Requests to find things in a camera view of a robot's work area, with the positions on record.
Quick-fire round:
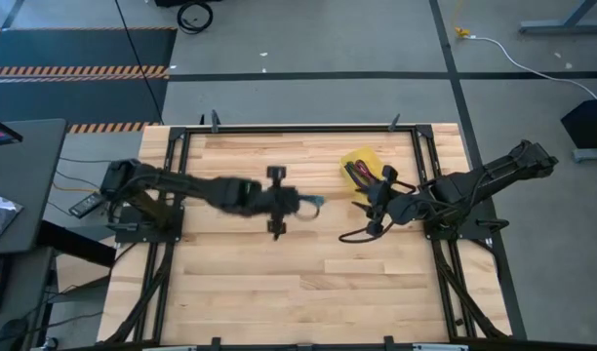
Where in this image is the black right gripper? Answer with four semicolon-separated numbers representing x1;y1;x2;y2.
351;164;410;239

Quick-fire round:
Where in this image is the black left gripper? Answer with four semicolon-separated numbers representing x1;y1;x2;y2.
249;165;326;241

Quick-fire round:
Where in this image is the black remote control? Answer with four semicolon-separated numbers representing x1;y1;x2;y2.
67;191;105;219

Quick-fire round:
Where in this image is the black box on stand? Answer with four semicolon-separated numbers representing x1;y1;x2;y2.
560;97;597;164

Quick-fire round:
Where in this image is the black hazard striped floor mat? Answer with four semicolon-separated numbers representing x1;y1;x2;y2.
0;25;179;136

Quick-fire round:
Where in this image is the grey metal stand foot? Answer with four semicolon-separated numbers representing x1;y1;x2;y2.
518;0;597;35

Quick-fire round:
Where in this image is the dark grey desk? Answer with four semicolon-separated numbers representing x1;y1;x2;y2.
0;118;69;258

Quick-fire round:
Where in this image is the black USB-C cable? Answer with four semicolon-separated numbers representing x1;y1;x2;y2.
343;162;374;190

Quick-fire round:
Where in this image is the red USB-C cable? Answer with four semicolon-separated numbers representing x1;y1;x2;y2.
353;159;377;182

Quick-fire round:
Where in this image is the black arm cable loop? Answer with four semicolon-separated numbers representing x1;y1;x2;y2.
338;178;419;244

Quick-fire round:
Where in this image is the black aluminium table frame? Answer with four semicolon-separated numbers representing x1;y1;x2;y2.
102;110;514;351

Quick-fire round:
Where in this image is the white floor cord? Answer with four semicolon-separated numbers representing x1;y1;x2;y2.
454;26;597;100

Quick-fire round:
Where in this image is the coiled black floor cable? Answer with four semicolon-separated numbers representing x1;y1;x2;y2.
176;0;215;35

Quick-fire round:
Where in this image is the thin black floor cable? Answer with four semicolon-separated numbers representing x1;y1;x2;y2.
113;0;165;127

